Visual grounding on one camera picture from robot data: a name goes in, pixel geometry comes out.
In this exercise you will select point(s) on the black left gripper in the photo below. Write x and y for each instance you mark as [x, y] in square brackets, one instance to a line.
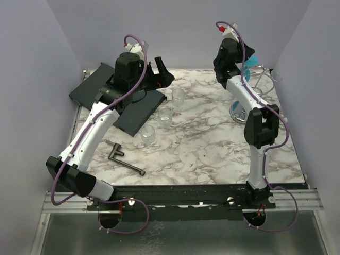
[164, 77]

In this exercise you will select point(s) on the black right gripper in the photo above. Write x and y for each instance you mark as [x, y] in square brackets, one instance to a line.
[248, 51]

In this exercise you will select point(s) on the clear ribbed wine glass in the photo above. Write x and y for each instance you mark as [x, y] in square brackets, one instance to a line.
[165, 118]

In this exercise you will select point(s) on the blue wine glass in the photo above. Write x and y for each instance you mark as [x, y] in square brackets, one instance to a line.
[251, 62]

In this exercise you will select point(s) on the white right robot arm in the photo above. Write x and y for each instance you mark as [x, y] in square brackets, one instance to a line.
[261, 127]

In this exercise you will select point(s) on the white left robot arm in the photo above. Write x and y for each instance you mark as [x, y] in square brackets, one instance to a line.
[132, 74]

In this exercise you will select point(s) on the chrome wine glass rack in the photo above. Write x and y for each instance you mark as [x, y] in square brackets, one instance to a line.
[262, 82]

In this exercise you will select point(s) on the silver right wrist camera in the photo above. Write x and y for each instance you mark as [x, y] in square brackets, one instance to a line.
[228, 32]

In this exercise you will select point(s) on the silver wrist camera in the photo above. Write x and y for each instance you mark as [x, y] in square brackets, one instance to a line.
[137, 49]
[228, 32]

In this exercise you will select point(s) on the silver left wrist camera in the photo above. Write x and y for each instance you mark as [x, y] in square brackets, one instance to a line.
[137, 49]

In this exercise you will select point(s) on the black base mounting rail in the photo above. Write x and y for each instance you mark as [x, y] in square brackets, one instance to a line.
[189, 202]

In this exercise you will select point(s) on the aluminium extrusion frame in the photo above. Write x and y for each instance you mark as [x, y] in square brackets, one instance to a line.
[66, 205]

